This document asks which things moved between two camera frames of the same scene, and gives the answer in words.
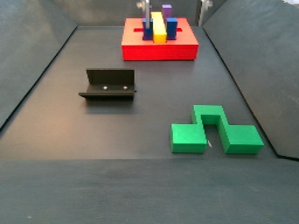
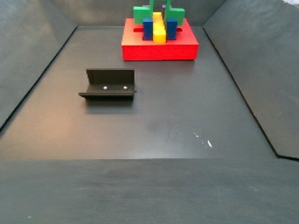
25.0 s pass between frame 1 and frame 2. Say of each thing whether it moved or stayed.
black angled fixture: stayed
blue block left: stayed
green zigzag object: moved
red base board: stayed
